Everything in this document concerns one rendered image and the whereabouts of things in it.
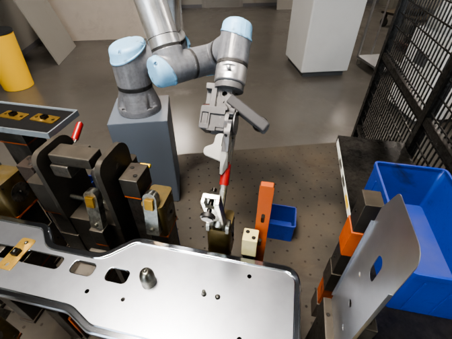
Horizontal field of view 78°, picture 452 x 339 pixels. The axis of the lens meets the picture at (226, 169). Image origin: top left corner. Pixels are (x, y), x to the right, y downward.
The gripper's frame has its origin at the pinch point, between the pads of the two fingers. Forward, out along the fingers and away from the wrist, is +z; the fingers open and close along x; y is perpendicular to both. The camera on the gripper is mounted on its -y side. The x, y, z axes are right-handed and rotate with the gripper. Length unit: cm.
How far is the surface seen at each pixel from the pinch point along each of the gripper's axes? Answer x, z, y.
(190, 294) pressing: 5.9, 27.6, 2.8
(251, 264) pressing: -1.0, 20.9, -8.9
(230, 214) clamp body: -4.6, 11.0, -2.0
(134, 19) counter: -407, -268, 283
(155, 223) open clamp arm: -3.0, 16.1, 16.7
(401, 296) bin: 7.8, 19.0, -37.1
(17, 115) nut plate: -8, -8, 68
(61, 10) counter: -364, -253, 399
